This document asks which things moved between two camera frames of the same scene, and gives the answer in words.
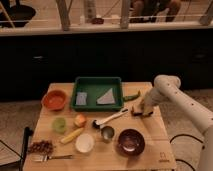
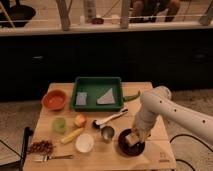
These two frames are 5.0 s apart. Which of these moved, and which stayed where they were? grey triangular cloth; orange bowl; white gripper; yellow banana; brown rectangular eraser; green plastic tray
Moved: brown rectangular eraser; white gripper
Stayed: orange bowl; green plastic tray; yellow banana; grey triangular cloth
